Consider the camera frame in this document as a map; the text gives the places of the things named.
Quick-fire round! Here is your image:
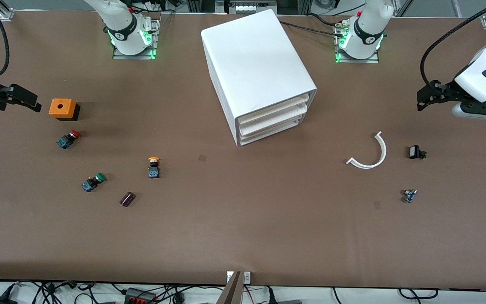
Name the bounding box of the yellow push button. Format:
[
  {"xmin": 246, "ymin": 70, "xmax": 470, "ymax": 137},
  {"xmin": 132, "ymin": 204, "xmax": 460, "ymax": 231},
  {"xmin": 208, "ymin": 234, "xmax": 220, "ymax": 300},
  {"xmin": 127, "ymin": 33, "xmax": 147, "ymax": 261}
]
[{"xmin": 148, "ymin": 157, "xmax": 162, "ymax": 179}]

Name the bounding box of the white drawer with button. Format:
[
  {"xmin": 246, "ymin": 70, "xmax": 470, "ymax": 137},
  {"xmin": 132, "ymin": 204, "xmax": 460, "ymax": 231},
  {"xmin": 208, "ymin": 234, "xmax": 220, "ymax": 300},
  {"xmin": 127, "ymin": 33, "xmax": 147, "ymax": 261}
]
[{"xmin": 237, "ymin": 95, "xmax": 311, "ymax": 126}]

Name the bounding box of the red push button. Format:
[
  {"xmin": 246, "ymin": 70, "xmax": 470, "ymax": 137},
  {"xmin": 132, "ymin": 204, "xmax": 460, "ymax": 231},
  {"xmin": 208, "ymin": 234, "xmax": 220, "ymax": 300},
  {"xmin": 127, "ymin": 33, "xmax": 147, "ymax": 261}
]
[{"xmin": 57, "ymin": 130, "xmax": 81, "ymax": 149}]

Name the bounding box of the green push button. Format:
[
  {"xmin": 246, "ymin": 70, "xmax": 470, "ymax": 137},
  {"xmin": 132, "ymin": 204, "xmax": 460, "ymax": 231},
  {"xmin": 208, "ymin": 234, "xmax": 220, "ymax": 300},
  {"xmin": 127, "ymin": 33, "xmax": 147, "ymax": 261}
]
[{"xmin": 82, "ymin": 173, "xmax": 107, "ymax": 193}]

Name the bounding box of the white empty drawer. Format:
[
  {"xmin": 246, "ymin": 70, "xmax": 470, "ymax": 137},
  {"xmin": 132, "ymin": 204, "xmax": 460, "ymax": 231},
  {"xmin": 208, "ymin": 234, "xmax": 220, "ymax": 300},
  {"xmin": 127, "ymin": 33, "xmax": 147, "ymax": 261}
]
[
  {"xmin": 240, "ymin": 119, "xmax": 302, "ymax": 144},
  {"xmin": 239, "ymin": 106, "xmax": 308, "ymax": 136}
]

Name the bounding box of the white drawer cabinet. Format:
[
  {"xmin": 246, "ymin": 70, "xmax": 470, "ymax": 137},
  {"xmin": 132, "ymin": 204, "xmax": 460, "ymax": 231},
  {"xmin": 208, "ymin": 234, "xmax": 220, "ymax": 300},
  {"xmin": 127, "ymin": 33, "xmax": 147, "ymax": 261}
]
[{"xmin": 201, "ymin": 9, "xmax": 318, "ymax": 147}]

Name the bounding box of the orange box with hole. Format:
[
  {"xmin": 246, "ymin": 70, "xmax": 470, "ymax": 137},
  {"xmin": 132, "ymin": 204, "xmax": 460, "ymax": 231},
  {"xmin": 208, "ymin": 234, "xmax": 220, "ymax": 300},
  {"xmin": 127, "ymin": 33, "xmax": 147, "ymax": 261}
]
[{"xmin": 49, "ymin": 98, "xmax": 81, "ymax": 122}]

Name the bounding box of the white curved plastic strip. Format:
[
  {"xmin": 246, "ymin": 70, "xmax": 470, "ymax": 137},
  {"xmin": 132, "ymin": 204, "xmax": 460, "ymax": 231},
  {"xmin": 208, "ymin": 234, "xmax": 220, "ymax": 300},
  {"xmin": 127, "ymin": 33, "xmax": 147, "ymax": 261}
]
[{"xmin": 346, "ymin": 131, "xmax": 387, "ymax": 169}]

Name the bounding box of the black orange power strip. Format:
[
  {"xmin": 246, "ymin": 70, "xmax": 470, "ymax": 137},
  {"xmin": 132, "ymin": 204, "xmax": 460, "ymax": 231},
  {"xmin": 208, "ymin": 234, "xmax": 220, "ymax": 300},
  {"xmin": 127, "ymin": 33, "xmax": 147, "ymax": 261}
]
[{"xmin": 125, "ymin": 288, "xmax": 156, "ymax": 304}]

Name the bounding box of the brown wooden bar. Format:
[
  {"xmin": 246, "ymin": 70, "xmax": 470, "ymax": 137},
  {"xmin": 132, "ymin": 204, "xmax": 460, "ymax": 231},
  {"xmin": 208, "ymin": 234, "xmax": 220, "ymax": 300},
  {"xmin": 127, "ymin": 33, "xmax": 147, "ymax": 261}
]
[{"xmin": 216, "ymin": 271, "xmax": 243, "ymax": 304}]

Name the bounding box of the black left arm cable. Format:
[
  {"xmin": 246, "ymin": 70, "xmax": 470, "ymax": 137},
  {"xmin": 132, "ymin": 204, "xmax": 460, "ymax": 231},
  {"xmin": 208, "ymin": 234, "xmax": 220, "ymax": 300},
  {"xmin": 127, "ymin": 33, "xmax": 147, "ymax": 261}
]
[{"xmin": 420, "ymin": 0, "xmax": 486, "ymax": 85}]

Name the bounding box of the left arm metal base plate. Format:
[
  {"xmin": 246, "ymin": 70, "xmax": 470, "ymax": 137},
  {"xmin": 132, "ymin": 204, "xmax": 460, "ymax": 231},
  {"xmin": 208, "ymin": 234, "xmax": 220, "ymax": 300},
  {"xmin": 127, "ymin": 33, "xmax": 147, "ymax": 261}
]
[{"xmin": 335, "ymin": 21, "xmax": 380, "ymax": 64}]

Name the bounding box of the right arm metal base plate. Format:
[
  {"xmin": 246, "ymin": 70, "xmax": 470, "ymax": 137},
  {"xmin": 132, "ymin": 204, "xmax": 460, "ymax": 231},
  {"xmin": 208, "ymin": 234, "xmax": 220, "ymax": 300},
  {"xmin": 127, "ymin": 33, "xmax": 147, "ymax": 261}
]
[{"xmin": 113, "ymin": 19, "xmax": 160, "ymax": 60}]

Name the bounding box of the black cable on table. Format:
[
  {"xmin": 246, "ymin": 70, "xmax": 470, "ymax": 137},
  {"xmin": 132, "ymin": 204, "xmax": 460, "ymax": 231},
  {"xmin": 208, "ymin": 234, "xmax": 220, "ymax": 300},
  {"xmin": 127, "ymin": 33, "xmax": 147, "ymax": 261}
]
[{"xmin": 279, "ymin": 20, "xmax": 345, "ymax": 36}]

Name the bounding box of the grey metal frame device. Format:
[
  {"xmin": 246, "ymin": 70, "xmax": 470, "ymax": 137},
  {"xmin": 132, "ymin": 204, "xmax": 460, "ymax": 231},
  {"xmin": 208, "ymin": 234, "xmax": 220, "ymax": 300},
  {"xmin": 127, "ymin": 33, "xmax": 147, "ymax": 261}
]
[{"xmin": 216, "ymin": 0, "xmax": 278, "ymax": 15}]

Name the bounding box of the white metal bracket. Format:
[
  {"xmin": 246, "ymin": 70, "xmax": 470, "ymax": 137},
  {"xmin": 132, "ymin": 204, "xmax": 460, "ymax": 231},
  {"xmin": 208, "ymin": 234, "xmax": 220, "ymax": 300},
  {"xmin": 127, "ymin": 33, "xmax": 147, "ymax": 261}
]
[{"xmin": 226, "ymin": 271, "xmax": 252, "ymax": 284}]

